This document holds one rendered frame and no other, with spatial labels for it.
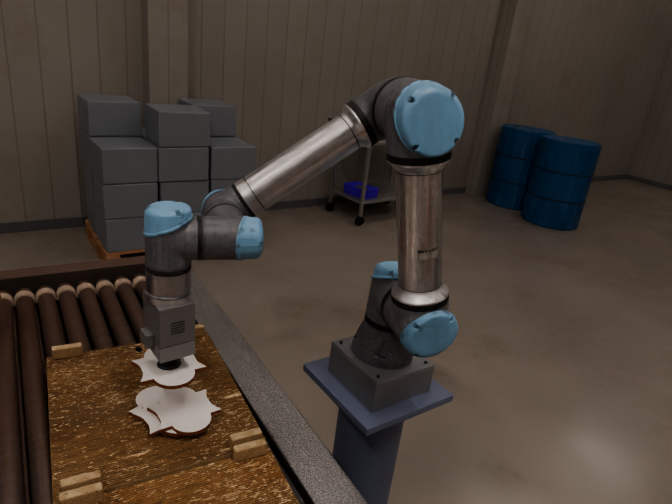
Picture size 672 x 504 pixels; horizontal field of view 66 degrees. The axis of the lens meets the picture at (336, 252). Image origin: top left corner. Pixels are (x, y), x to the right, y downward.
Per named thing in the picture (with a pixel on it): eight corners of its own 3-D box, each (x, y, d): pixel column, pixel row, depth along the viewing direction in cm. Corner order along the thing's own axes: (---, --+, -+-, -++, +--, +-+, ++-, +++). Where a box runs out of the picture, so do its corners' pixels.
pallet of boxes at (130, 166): (217, 222, 473) (220, 99, 432) (252, 251, 418) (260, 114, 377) (86, 235, 411) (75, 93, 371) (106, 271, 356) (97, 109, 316)
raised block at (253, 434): (259, 437, 96) (259, 425, 95) (262, 444, 94) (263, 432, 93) (227, 445, 93) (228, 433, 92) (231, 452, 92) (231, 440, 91)
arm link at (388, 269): (402, 303, 129) (413, 254, 124) (425, 331, 117) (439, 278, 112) (357, 303, 125) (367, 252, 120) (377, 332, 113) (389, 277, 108)
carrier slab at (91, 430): (207, 336, 128) (207, 331, 128) (267, 449, 95) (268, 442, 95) (46, 363, 111) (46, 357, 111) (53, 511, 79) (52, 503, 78)
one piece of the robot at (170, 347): (123, 273, 88) (127, 353, 94) (141, 295, 82) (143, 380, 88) (178, 264, 94) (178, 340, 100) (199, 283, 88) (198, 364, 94)
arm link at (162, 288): (154, 280, 83) (137, 261, 89) (154, 305, 85) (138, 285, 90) (198, 272, 87) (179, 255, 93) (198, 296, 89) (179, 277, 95)
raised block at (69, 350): (82, 351, 114) (81, 341, 113) (83, 356, 113) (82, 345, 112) (52, 356, 111) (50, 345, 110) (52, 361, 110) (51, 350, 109)
